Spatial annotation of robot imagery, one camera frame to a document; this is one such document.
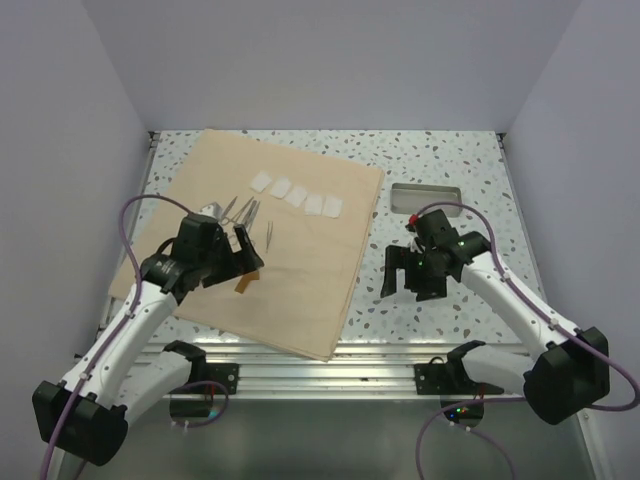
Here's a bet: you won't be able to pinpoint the aluminium rail frame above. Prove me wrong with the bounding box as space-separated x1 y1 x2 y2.
39 130 614 480

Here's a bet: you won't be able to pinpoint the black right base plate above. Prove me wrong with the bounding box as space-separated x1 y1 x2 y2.
413 357 505 396

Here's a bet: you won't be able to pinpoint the steel forceps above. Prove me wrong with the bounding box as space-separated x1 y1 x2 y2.
235 197 257 226

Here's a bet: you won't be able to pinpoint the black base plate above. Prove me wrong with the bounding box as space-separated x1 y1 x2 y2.
175 362 239 396
413 357 505 396

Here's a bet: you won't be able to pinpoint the beige cloth drape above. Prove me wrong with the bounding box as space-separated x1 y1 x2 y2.
134 129 384 361

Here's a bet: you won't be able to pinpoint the steel tweezers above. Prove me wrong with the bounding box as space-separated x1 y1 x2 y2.
265 220 274 252

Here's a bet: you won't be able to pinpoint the brown indicator tape strip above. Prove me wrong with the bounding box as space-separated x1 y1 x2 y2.
234 271 260 294

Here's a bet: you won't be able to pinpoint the steel scissors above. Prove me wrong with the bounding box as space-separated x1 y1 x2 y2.
219 196 238 225

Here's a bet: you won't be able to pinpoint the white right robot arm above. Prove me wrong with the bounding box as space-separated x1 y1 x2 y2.
380 210 610 425

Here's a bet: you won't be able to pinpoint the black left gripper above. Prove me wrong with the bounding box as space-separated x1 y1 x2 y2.
197 224 262 287

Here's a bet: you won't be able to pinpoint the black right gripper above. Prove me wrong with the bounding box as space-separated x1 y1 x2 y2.
381 244 447 302

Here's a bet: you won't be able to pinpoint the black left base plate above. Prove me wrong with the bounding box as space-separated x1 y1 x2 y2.
175 362 239 396

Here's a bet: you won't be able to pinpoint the metal instrument tray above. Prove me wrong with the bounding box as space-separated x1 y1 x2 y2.
390 182 462 215

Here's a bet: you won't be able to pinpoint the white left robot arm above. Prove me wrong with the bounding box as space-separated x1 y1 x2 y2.
32 213 264 466

